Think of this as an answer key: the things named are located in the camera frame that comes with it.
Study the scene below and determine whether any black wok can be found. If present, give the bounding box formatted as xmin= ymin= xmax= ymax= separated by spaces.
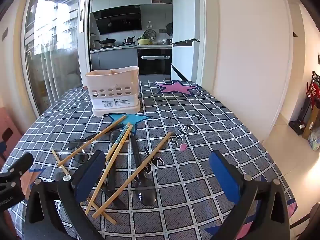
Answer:
xmin=94 ymin=38 xmax=117 ymax=48

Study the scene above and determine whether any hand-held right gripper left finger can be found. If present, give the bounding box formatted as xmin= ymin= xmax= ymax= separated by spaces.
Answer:
xmin=25 ymin=150 xmax=107 ymax=240

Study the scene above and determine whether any red bag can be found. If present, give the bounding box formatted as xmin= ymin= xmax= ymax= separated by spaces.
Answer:
xmin=307 ymin=71 xmax=320 ymax=100

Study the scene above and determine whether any patterned wooden chopstick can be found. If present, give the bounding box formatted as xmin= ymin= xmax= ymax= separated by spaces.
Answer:
xmin=85 ymin=124 xmax=133 ymax=215
xmin=104 ymin=123 xmax=130 ymax=164

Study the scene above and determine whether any grey kitchen counter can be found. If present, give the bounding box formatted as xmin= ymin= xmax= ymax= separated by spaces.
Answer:
xmin=89 ymin=44 xmax=173 ymax=75

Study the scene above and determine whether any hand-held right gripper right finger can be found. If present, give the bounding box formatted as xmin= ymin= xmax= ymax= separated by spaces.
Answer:
xmin=209 ymin=151 xmax=292 ymax=240

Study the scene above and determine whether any white refrigerator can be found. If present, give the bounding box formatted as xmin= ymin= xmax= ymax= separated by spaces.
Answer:
xmin=171 ymin=0 xmax=201 ymax=82

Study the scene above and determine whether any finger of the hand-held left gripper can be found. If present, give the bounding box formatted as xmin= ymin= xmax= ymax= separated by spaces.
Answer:
xmin=0 ymin=152 xmax=34 ymax=181

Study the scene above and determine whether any grey checked tablecloth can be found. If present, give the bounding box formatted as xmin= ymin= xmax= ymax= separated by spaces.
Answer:
xmin=0 ymin=80 xmax=298 ymax=240

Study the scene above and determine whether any pink plastic stool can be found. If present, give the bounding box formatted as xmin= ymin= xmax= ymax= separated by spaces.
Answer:
xmin=0 ymin=106 xmax=24 ymax=160

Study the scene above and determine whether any sliding glass door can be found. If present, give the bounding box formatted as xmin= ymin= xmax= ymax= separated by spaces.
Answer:
xmin=21 ymin=0 xmax=92 ymax=115

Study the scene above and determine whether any cardboard box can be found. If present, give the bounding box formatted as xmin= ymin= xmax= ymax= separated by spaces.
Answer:
xmin=302 ymin=105 xmax=320 ymax=140

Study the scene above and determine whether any round wire strainer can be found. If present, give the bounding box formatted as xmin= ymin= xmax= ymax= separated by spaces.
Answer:
xmin=143 ymin=29 xmax=157 ymax=40

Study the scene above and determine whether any black floor item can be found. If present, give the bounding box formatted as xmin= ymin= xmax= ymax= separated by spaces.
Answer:
xmin=289 ymin=96 xmax=310 ymax=135

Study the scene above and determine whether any green bowl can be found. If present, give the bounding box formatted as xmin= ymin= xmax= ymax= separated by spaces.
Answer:
xmin=136 ymin=35 xmax=152 ymax=45

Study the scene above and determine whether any black range hood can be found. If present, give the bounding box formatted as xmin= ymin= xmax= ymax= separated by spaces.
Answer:
xmin=94 ymin=4 xmax=142 ymax=35

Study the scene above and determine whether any crumpled plastic bag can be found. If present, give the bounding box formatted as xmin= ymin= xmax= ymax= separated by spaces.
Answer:
xmin=308 ymin=131 xmax=320 ymax=152

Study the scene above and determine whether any black built-in oven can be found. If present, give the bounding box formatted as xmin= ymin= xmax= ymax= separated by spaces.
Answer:
xmin=137 ymin=48 xmax=172 ymax=75

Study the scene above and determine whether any beige plastic utensil holder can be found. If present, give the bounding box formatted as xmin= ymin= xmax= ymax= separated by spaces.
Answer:
xmin=84 ymin=66 xmax=142 ymax=117

